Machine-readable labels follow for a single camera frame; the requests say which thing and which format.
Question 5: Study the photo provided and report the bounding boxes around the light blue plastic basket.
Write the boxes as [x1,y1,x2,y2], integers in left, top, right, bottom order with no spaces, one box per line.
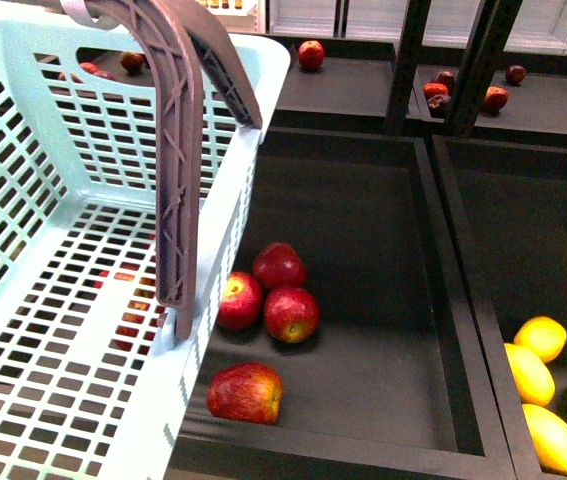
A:
[0,9,264,479]

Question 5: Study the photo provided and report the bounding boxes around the yellow lemon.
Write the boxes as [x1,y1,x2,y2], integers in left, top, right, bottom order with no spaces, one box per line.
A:
[522,403,567,476]
[513,316,567,364]
[504,343,555,407]

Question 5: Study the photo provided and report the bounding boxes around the black lemon tray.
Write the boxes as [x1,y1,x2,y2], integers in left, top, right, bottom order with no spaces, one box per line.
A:
[430,136,567,479]

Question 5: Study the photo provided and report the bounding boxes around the yellow lemon front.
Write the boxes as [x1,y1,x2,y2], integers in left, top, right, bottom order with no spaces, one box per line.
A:
[522,403,567,476]

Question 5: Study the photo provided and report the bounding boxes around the red apple upper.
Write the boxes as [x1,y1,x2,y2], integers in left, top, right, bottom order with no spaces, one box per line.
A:
[252,242,307,290]

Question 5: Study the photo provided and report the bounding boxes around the red apple right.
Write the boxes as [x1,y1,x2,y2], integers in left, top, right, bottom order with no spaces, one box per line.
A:
[263,286,320,344]

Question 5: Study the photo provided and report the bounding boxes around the red apple left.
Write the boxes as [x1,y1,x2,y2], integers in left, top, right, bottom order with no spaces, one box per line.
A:
[216,271,264,331]

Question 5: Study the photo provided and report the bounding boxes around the red apple front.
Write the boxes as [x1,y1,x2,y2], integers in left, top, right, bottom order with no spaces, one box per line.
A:
[206,362,283,425]

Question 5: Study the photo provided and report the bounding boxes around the black apple tray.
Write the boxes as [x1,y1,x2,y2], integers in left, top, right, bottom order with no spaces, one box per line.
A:
[170,127,515,479]

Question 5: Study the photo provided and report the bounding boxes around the red apple on back shelf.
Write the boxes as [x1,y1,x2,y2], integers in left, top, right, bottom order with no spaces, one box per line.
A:
[297,40,325,71]

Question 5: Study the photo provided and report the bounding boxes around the dark red fruit on shelf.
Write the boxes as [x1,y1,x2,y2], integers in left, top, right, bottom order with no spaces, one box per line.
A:
[482,86,509,114]
[504,65,527,86]

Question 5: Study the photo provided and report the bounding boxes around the brown basket handle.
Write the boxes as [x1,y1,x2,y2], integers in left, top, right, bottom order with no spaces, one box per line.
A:
[37,0,264,341]

